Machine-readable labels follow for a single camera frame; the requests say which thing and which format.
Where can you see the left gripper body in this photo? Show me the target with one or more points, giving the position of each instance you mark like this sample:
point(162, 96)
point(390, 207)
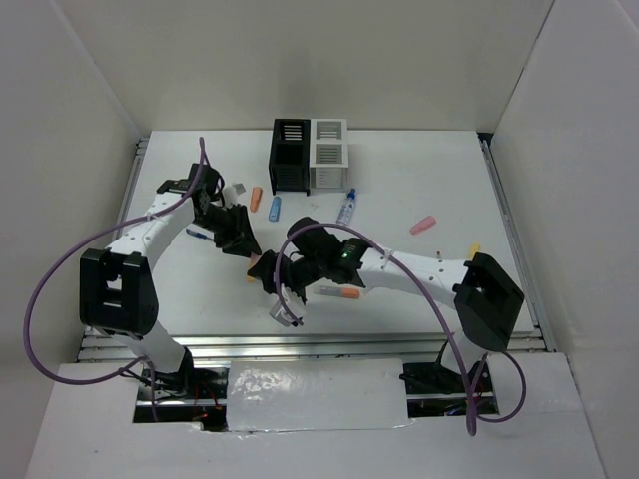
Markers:
point(226, 224)

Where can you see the pink highlighter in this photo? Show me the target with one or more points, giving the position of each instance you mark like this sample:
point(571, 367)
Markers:
point(422, 225)

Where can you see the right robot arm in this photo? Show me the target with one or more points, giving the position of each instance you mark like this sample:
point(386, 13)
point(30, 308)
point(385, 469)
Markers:
point(475, 300)

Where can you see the blue highlighter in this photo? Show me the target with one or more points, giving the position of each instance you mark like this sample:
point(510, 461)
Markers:
point(275, 209)

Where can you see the yellow highlighter right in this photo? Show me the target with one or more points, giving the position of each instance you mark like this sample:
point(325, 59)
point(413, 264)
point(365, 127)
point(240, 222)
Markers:
point(474, 249)

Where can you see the black slotted container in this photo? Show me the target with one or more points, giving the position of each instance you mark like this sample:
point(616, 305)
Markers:
point(289, 160)

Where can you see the clear spray bottle blue cap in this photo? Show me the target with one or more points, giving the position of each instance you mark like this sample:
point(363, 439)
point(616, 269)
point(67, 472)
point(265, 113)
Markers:
point(347, 208)

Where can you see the aluminium front rail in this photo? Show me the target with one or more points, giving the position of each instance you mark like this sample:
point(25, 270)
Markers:
point(97, 348)

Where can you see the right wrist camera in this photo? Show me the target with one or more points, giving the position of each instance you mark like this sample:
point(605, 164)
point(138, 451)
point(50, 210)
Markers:
point(284, 314)

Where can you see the white slotted container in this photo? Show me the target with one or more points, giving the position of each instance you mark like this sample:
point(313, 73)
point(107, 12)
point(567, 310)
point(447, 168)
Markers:
point(328, 154)

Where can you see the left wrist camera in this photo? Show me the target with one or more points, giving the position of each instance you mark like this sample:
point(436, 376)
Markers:
point(235, 189)

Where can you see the blue ballpoint pen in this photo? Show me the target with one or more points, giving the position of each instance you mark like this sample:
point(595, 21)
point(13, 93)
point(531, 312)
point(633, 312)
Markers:
point(197, 235)

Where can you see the left side rail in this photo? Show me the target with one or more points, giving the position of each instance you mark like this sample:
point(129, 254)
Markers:
point(138, 159)

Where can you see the white foil cover panel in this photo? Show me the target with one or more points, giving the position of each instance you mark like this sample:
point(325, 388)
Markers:
point(339, 394)

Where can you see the orange capped white marker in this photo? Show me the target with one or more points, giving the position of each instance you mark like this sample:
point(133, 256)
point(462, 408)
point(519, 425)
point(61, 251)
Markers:
point(337, 291)

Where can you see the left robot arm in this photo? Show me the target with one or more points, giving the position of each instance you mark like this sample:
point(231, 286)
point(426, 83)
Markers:
point(117, 293)

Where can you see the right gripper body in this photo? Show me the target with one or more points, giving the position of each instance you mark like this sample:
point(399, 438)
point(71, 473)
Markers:
point(305, 271)

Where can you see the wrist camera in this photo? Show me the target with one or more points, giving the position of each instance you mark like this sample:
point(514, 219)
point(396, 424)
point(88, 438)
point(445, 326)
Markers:
point(235, 189)
point(284, 314)

